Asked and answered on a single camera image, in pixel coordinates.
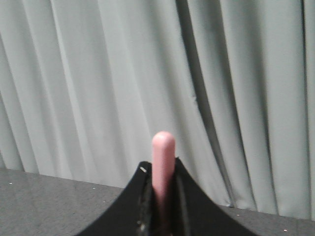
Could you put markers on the pink chopstick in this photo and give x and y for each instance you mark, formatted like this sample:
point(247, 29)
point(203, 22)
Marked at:
point(163, 166)

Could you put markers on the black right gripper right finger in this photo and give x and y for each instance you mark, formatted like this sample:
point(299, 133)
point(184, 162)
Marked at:
point(193, 213)

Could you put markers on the grey-white curtain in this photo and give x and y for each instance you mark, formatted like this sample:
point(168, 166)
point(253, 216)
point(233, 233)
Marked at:
point(86, 84)

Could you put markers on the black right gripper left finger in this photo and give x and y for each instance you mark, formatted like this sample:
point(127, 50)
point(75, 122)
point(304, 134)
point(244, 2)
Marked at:
point(132, 212)

